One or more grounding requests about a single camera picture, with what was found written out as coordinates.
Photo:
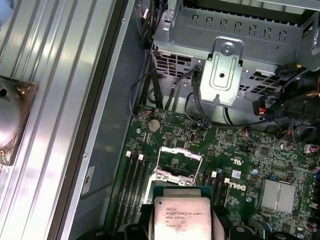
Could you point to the black PC case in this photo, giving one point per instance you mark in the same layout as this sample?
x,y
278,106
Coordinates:
x,y
117,100

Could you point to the white case label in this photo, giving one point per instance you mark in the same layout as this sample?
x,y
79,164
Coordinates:
x,y
88,182

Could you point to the grey metal drive cage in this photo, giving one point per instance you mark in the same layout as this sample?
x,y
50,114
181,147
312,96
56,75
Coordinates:
x,y
237,15

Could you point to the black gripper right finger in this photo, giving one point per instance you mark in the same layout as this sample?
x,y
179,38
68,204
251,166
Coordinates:
x,y
221,225

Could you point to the green motherboard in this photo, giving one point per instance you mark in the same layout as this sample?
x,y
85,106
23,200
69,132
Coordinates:
x,y
207,150

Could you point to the silver CPU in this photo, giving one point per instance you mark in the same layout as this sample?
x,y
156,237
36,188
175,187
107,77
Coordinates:
x,y
182,217

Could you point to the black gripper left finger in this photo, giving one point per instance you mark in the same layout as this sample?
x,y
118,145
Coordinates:
x,y
137,232

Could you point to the black RAM slot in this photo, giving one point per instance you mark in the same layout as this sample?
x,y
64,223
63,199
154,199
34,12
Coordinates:
x,y
125,180
222,190
214,190
144,180
131,180
208,180
138,180

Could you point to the CPU socket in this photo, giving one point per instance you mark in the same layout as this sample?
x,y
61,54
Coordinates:
x,y
149,191

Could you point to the coin cell battery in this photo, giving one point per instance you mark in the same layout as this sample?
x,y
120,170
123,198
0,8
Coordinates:
x,y
154,125

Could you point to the silver chipset heatsink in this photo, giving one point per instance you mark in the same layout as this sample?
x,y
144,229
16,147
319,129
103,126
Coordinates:
x,y
277,195

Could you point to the silver drive cage bracket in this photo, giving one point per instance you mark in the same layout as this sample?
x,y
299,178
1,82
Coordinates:
x,y
222,75

